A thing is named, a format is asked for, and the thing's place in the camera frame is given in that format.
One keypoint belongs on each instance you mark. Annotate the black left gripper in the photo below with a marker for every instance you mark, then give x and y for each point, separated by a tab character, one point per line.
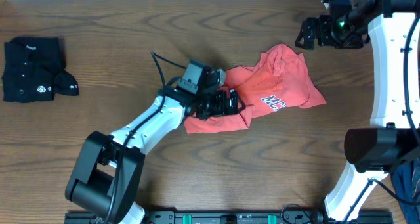
221	98

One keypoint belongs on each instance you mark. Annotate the red printed t-shirt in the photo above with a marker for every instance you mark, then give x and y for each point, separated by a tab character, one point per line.
279	80

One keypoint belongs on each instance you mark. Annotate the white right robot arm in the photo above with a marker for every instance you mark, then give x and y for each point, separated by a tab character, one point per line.
391	27

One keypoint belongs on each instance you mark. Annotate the dark blue garment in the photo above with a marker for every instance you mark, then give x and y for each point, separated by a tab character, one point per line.
405	181

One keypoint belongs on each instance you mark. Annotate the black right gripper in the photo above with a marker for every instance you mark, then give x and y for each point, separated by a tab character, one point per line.
323	23

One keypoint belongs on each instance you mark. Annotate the folded black polo shirt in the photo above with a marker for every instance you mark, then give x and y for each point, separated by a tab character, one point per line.
35	70

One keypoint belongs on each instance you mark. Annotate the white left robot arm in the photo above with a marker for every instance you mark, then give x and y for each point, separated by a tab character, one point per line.
106	175

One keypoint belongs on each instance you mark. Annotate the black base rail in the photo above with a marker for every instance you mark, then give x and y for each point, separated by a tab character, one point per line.
288	216

